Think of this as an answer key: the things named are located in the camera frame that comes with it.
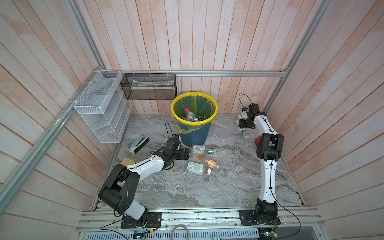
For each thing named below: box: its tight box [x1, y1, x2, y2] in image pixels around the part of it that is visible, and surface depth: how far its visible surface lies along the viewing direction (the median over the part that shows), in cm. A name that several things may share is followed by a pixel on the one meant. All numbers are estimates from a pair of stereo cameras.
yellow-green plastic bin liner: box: [171, 95, 215, 134], surface depth 95 cm
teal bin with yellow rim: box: [171, 92, 219, 148], surface depth 93 cm
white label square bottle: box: [186, 161, 205, 175], surface depth 90 cm
